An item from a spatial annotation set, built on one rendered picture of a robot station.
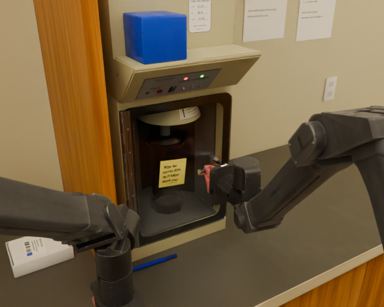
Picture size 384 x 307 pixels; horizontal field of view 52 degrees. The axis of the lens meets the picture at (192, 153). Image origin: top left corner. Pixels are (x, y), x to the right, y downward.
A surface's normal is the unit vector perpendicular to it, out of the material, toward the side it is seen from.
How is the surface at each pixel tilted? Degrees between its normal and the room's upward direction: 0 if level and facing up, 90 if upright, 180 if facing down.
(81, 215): 62
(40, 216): 69
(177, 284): 0
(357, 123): 92
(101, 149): 90
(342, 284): 90
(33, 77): 90
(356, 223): 0
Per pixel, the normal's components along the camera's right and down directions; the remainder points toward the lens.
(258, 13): 0.50, 0.37
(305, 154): -0.97, 0.14
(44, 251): 0.00, -0.90
